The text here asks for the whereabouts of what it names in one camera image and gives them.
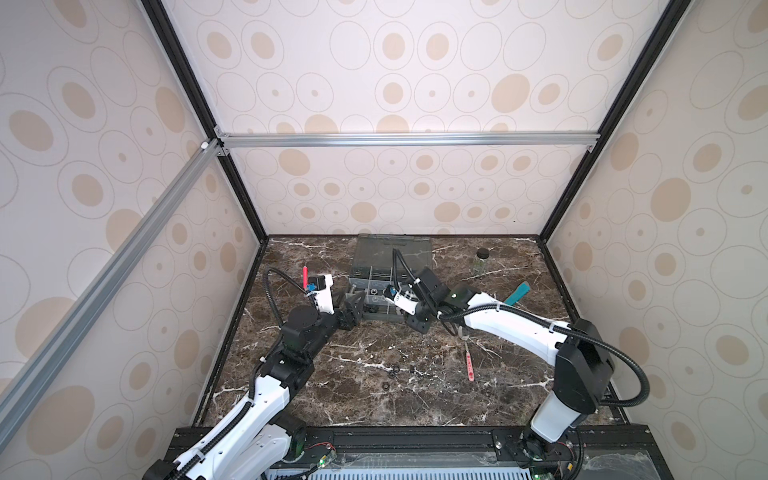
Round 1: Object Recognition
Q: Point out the left diagonal aluminium frame bar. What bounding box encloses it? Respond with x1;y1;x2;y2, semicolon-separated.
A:
1;138;222;449

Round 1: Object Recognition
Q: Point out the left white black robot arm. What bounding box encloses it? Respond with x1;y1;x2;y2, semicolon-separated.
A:
143;270;365;479

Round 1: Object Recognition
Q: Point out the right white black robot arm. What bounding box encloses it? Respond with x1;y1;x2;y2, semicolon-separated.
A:
382;268;650;444

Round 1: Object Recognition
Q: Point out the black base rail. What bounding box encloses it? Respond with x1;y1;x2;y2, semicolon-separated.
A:
157;424;673;480

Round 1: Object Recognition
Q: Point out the small black-lidded glass jar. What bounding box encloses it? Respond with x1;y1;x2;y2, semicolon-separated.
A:
473;247;490;275

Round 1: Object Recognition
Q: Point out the horizontal aluminium frame bar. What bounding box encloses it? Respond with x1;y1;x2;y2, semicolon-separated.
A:
221;131;600;149

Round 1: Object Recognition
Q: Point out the grey compartment organizer box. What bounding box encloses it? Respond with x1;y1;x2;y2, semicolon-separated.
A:
346;234;432;323

